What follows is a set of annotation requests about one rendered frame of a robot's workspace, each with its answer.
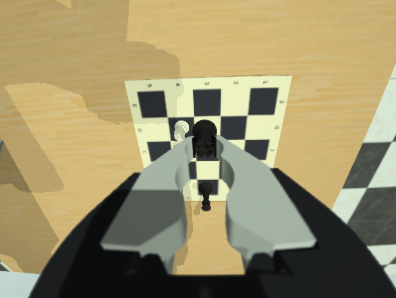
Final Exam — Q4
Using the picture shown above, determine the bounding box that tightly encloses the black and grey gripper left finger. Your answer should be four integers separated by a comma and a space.
28, 136, 197, 298

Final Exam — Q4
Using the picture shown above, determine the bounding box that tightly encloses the black and cream chessboard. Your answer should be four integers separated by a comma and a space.
125, 75, 292, 201

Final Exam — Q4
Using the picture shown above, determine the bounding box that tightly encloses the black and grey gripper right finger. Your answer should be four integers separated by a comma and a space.
212, 135, 396, 298

